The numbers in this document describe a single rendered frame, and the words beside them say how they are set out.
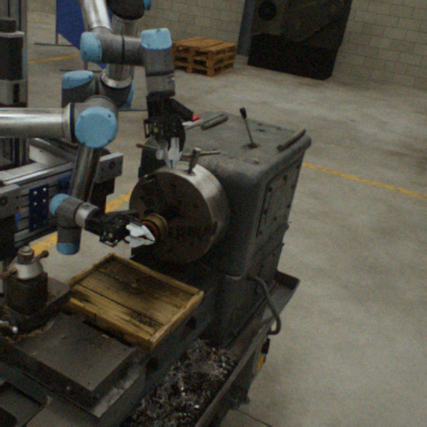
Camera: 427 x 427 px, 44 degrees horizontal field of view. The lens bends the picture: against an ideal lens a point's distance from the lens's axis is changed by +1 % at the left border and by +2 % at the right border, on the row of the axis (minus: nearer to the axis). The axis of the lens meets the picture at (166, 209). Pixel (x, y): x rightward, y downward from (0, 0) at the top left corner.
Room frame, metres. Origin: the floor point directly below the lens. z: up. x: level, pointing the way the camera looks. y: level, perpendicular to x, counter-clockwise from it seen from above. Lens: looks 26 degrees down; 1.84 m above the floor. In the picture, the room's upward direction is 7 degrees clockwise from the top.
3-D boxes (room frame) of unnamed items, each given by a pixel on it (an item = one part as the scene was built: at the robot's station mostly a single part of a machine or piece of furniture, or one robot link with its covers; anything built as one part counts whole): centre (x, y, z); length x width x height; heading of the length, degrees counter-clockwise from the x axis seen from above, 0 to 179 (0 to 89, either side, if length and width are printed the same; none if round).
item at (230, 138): (1.90, -0.20, 1.06); 0.59 x 0.48 x 0.39; 152
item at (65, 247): (1.48, 0.30, 0.98); 0.11 x 0.08 x 0.11; 7
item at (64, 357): (1.01, 0.26, 0.95); 0.43 x 0.17 x 0.05; 62
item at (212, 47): (9.83, -0.30, 0.22); 1.25 x 0.86 x 0.44; 158
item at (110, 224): (1.38, 0.17, 1.08); 0.12 x 0.09 x 0.08; 61
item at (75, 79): (1.97, 0.39, 1.33); 0.13 x 0.12 x 0.14; 107
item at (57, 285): (1.07, 0.30, 0.99); 0.20 x 0.10 x 0.05; 152
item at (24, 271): (1.04, 0.31, 1.13); 0.08 x 0.08 x 0.03
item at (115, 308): (1.32, 0.08, 0.89); 0.36 x 0.30 x 0.04; 62
